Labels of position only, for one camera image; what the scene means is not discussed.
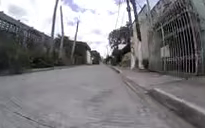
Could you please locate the low building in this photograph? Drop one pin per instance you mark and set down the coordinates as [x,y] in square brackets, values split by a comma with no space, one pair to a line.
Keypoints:
[80,50]

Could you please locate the dark leafy tree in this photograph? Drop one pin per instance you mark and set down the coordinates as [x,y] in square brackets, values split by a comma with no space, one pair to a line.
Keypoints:
[118,38]

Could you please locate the grey concrete road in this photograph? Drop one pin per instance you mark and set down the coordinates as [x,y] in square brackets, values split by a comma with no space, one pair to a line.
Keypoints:
[73,96]

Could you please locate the leaning utility pole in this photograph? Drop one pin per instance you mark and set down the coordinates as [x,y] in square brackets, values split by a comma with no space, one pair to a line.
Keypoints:
[135,30]

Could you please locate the row of utility poles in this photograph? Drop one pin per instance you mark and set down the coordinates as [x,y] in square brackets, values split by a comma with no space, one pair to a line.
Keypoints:
[61,30]

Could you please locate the row of bushes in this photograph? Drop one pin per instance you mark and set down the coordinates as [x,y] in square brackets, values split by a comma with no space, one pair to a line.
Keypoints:
[26,55]

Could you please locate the concrete sidewalk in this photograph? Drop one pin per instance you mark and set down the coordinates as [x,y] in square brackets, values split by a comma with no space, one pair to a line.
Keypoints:
[176,85]

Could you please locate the white metal gate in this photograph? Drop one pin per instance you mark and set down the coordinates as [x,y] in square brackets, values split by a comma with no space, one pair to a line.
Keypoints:
[178,40]

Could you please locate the grey wall with grille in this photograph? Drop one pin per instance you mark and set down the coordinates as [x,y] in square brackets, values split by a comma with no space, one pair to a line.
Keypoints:
[13,30]

